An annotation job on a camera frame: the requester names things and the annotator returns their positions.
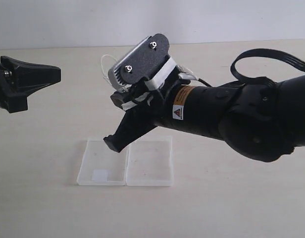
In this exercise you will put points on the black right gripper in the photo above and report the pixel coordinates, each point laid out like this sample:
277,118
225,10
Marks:
145,110

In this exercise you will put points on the clear plastic hinged case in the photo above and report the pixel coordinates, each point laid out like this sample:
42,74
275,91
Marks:
145,162

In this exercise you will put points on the white sticker in case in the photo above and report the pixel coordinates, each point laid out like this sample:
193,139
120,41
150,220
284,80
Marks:
100,175

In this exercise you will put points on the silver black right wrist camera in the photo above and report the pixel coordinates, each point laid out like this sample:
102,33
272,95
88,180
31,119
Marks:
148,59

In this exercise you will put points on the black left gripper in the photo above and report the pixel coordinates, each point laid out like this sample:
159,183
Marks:
18,78

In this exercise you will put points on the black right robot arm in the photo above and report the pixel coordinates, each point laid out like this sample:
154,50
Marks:
262,121

